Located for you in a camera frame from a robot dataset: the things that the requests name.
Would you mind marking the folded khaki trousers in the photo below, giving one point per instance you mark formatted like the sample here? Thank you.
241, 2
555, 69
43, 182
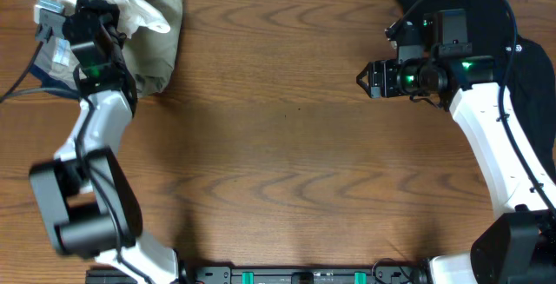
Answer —
150, 56

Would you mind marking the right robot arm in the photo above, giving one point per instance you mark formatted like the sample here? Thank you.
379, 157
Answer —
519, 247

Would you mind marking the black t-shirt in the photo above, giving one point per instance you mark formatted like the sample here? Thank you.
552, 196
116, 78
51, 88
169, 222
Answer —
532, 82

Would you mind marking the folded navy garment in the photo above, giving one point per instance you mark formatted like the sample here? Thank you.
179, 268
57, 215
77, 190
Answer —
55, 87

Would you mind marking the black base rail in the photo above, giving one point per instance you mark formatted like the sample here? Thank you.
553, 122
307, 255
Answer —
378, 274

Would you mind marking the white printed t-shirt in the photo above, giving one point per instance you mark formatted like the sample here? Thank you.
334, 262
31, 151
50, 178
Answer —
133, 15

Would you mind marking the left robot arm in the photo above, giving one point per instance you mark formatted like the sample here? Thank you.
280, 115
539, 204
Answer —
87, 205

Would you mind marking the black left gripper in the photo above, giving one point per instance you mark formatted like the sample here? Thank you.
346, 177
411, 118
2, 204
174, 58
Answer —
100, 12

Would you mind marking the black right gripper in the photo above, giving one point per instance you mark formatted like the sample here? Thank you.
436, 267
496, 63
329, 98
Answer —
381, 73

